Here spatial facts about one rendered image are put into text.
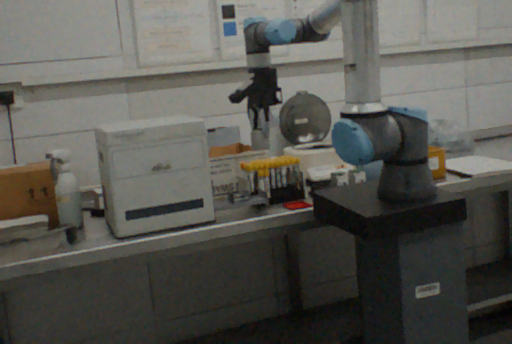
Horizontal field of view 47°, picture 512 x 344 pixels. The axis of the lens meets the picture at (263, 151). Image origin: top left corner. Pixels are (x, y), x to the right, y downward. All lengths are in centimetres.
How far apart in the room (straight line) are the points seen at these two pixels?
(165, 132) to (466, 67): 170
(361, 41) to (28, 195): 112
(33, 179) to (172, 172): 49
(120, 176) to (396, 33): 151
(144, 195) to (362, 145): 62
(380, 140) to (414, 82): 135
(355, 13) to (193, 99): 106
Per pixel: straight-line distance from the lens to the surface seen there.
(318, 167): 212
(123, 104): 226
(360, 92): 140
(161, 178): 164
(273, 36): 167
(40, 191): 195
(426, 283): 156
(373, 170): 202
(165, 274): 239
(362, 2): 140
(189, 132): 165
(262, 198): 176
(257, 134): 178
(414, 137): 150
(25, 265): 161
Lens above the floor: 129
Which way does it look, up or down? 8 degrees down
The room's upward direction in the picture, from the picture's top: 5 degrees counter-clockwise
